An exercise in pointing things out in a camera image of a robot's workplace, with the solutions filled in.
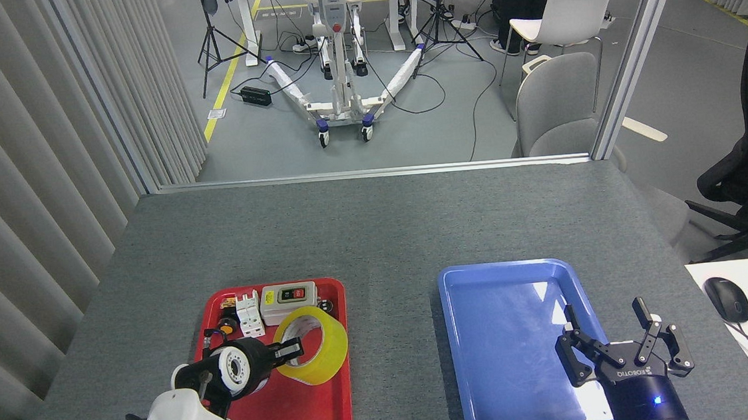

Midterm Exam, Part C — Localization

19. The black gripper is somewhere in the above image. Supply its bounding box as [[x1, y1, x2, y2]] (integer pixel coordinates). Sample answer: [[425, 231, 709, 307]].
[[243, 333, 308, 391], [552, 294, 699, 420]]

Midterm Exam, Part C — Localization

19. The yellow tape roll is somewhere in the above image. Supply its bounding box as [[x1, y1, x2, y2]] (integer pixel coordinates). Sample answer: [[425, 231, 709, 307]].
[[270, 304, 352, 389]]

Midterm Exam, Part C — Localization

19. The white circuit breaker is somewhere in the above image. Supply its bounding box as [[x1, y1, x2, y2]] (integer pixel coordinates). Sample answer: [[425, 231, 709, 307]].
[[234, 289, 268, 341]]

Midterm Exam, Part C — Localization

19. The red plastic tray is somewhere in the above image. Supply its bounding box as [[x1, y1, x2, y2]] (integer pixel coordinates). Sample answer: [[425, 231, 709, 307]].
[[188, 276, 356, 420]]

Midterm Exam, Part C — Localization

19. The blue plastic tray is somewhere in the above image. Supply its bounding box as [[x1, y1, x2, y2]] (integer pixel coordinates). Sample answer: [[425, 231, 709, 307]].
[[437, 252, 640, 420]]

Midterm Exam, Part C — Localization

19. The black computer mouse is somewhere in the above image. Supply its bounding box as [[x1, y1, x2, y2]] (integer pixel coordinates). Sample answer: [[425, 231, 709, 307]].
[[703, 274, 748, 326]]

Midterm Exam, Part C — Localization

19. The black power adapter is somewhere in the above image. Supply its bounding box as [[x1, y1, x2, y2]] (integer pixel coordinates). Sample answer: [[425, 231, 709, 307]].
[[240, 84, 273, 110]]

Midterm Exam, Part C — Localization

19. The white wheeled stand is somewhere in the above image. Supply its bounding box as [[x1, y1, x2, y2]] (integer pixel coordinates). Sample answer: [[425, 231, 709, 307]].
[[261, 0, 433, 153]]

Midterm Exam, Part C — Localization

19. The grey upholstered chair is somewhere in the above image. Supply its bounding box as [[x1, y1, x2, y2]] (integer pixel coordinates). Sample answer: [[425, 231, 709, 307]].
[[504, 49, 628, 180]]

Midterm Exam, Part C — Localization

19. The black tripod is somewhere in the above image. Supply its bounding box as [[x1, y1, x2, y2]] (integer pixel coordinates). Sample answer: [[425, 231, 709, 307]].
[[193, 0, 269, 101], [407, 0, 485, 79]]

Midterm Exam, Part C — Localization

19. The white plastic chair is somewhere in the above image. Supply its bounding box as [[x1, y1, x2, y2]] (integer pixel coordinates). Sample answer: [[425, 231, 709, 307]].
[[492, 0, 626, 120]]

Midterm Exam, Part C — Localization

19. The grey push button switch box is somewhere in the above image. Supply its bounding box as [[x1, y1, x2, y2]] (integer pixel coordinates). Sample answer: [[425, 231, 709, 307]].
[[258, 281, 321, 327]]

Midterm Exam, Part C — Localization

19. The silver frame rail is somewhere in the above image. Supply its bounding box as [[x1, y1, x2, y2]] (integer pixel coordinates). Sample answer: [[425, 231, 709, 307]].
[[158, 151, 592, 198]]

